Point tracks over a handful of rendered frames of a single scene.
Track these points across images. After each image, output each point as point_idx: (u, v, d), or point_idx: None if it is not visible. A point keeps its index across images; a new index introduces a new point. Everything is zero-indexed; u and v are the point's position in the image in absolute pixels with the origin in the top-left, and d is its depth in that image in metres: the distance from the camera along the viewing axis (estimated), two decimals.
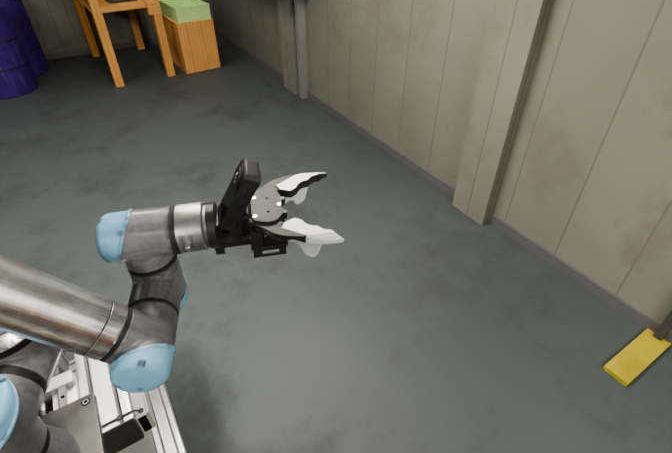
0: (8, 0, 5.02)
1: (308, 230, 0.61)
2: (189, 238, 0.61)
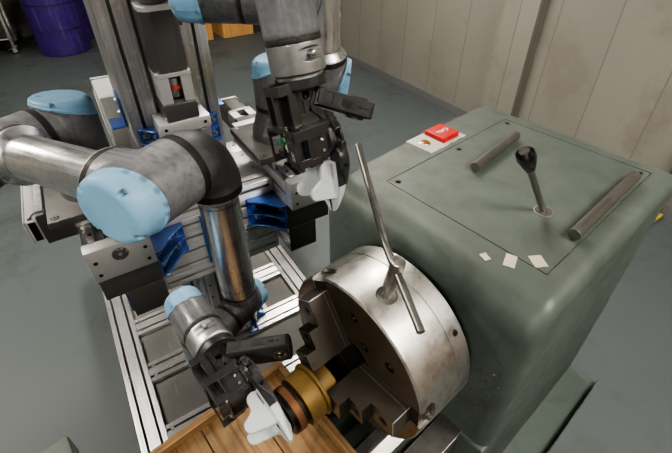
0: None
1: (341, 180, 0.64)
2: (318, 54, 0.54)
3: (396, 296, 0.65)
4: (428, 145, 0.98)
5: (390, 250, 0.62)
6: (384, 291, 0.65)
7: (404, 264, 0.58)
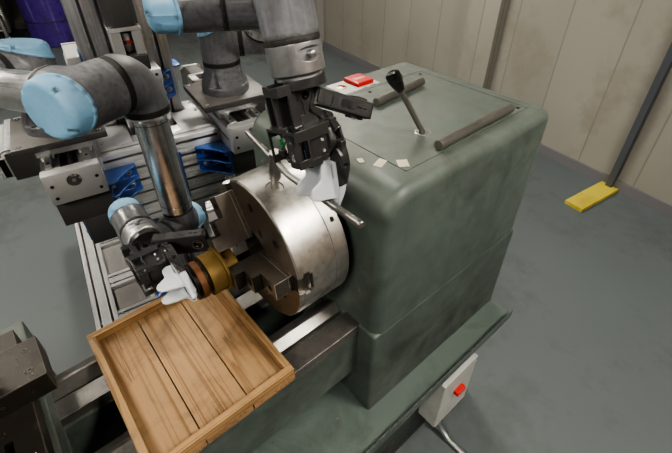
0: None
1: (342, 180, 0.63)
2: (317, 54, 0.54)
3: (266, 189, 0.79)
4: (344, 89, 1.13)
5: (283, 168, 0.73)
6: (277, 188, 0.79)
7: (270, 150, 0.73)
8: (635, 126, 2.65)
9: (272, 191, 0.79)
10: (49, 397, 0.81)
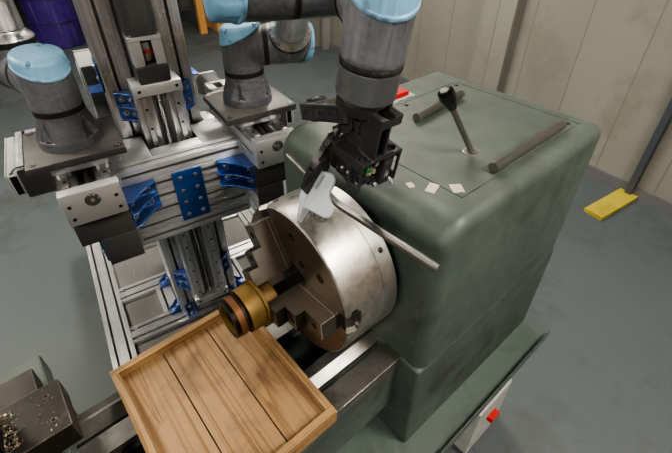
0: None
1: None
2: None
3: (310, 218, 0.72)
4: None
5: (333, 198, 0.66)
6: (322, 217, 0.72)
7: None
8: (657, 132, 2.58)
9: (317, 220, 0.72)
10: (72, 444, 0.74)
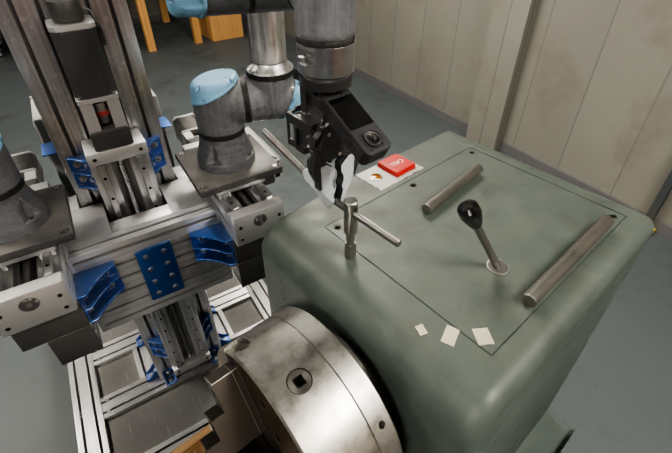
0: None
1: (327, 188, 0.63)
2: (311, 62, 0.52)
3: (287, 386, 0.54)
4: (379, 180, 0.88)
5: (338, 199, 0.66)
6: (346, 240, 0.68)
7: (356, 200, 0.63)
8: None
9: (296, 390, 0.53)
10: None
